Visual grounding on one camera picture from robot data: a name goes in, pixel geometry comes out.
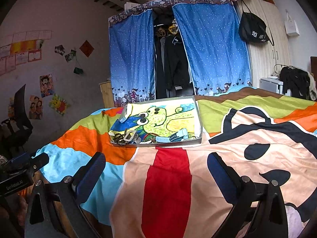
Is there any light blue wristwatch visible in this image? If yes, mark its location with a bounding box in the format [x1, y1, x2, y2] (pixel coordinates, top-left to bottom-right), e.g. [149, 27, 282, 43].
[156, 128, 189, 143]

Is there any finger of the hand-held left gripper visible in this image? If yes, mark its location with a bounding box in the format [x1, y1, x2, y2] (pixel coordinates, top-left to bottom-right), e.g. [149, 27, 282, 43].
[29, 152, 49, 177]
[2, 153, 32, 173]

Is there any group of wall certificates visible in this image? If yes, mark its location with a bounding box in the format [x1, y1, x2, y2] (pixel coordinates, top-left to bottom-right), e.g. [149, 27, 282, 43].
[0, 30, 53, 76]

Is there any yellow bear wall sticker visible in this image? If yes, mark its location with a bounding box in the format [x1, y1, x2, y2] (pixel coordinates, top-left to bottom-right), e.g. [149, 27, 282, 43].
[49, 94, 71, 116]

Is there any red square wall paper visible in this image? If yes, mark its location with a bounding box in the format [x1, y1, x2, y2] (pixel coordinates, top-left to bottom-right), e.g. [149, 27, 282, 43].
[80, 40, 96, 58]

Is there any white low cabinet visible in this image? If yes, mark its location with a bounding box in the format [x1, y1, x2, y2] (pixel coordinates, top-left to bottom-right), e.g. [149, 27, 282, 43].
[260, 76, 284, 95]

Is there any black office chair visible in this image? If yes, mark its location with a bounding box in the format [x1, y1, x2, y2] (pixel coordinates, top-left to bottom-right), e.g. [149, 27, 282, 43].
[0, 84, 34, 155]

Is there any row of hanging dark clothes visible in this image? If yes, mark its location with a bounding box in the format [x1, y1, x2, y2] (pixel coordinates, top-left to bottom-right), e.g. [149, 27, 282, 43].
[152, 11, 195, 100]

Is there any cartoon family wall poster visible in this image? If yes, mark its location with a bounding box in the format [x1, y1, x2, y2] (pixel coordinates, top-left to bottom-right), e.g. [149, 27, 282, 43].
[29, 95, 44, 120]

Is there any white square buckle accessory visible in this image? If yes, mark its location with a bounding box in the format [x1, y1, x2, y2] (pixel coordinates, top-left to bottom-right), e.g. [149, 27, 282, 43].
[122, 130, 137, 142]

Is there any anime character wall poster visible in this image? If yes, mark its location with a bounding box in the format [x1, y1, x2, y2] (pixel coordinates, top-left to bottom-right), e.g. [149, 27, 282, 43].
[40, 74, 54, 98]

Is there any person's pink clothing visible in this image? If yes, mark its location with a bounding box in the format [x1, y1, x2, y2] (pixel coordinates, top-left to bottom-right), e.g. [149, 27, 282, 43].
[284, 203, 308, 238]

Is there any light wooden wardrobe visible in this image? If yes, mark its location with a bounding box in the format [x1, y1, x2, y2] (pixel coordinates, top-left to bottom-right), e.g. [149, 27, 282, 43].
[234, 0, 292, 89]

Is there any black drawstring bag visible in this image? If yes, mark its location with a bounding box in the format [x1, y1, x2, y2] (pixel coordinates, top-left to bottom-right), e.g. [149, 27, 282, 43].
[238, 11, 270, 46]

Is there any colourful printed blanket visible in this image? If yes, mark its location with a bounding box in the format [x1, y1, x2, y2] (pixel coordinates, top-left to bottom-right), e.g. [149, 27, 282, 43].
[35, 85, 317, 238]

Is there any white paper bag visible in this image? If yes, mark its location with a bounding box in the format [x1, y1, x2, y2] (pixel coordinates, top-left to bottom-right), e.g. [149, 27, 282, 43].
[284, 11, 300, 36]

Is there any blue dotted wardrobe curtain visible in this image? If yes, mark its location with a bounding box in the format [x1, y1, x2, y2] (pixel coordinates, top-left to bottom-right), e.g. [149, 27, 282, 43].
[172, 2, 253, 96]
[109, 9, 157, 108]

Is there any small wooden cabinet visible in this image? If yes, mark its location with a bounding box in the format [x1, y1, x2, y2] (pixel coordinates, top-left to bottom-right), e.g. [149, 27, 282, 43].
[99, 81, 116, 108]

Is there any heap of dark clothes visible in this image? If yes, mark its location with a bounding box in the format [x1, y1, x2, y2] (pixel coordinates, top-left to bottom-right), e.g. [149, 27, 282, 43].
[279, 66, 317, 101]

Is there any white box with cartoon drawing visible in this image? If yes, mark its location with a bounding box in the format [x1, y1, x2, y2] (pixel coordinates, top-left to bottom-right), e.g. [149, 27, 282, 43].
[110, 95, 204, 148]

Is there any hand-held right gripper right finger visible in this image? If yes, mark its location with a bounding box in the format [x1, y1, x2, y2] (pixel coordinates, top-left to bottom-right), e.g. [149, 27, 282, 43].
[207, 152, 289, 238]

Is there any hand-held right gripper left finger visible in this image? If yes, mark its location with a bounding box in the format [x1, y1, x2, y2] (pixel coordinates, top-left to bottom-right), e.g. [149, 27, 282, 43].
[25, 152, 107, 238]

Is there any pile of beaded bracelets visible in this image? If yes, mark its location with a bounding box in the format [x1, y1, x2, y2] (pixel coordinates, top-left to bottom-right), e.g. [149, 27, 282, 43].
[112, 129, 129, 146]

